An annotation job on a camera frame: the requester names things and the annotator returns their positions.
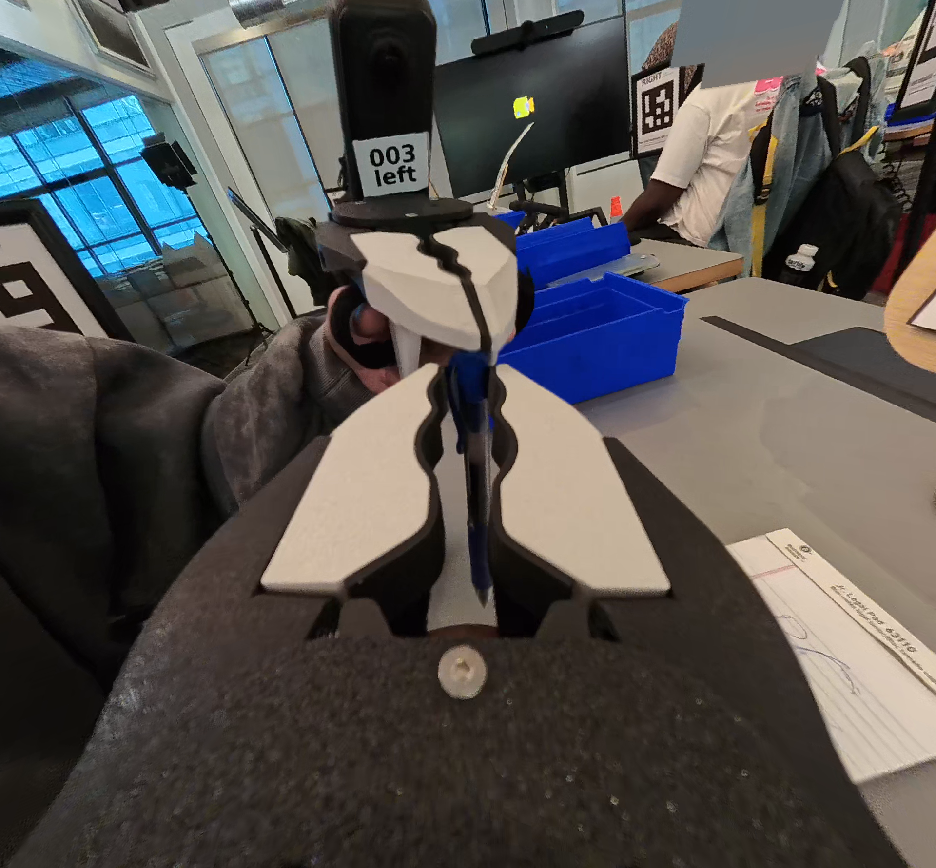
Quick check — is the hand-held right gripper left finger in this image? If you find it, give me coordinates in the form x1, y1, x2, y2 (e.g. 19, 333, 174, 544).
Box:
259, 364, 449, 613

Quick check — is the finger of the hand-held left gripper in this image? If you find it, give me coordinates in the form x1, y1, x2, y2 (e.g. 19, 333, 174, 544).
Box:
431, 223, 522, 362
350, 227, 485, 353

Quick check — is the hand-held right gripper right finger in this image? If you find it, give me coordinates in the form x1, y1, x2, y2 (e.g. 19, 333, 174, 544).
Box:
487, 364, 672, 626

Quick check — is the blue retractable pen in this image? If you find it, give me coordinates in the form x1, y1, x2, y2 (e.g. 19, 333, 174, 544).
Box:
446, 352, 495, 606

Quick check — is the white lined notepad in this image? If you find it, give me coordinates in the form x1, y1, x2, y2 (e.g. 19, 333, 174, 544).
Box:
727, 528, 936, 785

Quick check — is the person's left forearm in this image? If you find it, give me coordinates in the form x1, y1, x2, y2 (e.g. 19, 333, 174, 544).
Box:
199, 312, 381, 518

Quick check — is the person's left hand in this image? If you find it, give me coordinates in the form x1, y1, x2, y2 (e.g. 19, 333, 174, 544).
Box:
324, 305, 410, 395

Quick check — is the blue plastic bin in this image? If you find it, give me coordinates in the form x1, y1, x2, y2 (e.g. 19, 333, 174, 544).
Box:
497, 272, 690, 401
512, 216, 631, 289

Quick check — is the large black monitor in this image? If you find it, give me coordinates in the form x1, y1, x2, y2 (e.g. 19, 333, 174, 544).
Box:
433, 13, 633, 200

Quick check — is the neighbouring grey desk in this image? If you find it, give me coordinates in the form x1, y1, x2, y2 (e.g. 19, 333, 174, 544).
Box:
627, 239, 745, 296

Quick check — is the black studio light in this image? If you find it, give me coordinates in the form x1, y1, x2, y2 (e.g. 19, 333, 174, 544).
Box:
139, 133, 198, 191

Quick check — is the black framed marker sign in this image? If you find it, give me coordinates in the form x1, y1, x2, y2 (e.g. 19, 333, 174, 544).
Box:
630, 64, 704, 157

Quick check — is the denim jacket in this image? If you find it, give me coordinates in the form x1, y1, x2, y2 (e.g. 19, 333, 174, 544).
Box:
731, 71, 889, 277

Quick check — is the black backpack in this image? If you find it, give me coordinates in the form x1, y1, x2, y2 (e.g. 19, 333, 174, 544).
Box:
760, 57, 905, 300

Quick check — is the square marker poster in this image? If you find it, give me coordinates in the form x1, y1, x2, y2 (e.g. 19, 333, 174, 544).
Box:
0, 199, 134, 343

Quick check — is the black video bar camera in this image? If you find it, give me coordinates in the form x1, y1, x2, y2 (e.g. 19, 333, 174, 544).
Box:
471, 9, 586, 58

